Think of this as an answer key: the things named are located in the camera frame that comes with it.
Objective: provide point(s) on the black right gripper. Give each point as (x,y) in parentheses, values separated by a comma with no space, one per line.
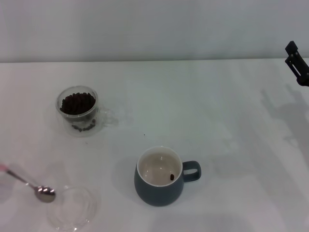
(304,82)

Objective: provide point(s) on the clear glass saucer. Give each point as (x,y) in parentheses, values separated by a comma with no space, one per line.
(72,212)

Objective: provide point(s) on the dark coffee beans pile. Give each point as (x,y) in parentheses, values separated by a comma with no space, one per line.
(77,104)

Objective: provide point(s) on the dark blue ceramic mug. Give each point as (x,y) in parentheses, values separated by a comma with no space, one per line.
(157,193)

